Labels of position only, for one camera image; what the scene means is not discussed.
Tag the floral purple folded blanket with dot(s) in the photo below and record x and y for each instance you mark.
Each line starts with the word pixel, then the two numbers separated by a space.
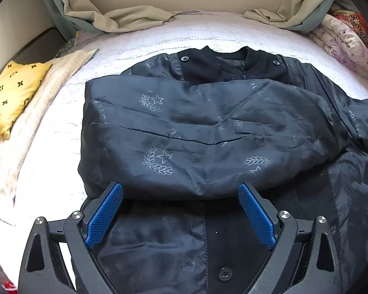
pixel 342 43

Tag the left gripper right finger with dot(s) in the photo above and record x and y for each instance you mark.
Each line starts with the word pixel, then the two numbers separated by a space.
pixel 302 254

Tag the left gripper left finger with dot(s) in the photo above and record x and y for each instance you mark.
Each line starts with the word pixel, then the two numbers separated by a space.
pixel 58 258

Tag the cream striped towel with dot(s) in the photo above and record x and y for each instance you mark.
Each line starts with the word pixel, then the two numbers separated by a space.
pixel 14 150

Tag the white textured bed cover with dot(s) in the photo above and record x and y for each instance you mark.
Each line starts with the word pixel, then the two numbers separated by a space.
pixel 48 183

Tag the black patterned jacket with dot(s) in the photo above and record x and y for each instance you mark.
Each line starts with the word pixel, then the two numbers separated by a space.
pixel 181 132

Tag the dark bed headboard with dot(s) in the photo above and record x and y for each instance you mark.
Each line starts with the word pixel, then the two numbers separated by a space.
pixel 42 48

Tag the yellow patterned cushion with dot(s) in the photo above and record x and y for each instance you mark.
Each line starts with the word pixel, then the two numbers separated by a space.
pixel 18 84

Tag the orange leopard print fabric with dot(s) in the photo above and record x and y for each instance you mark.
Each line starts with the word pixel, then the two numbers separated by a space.
pixel 355 21

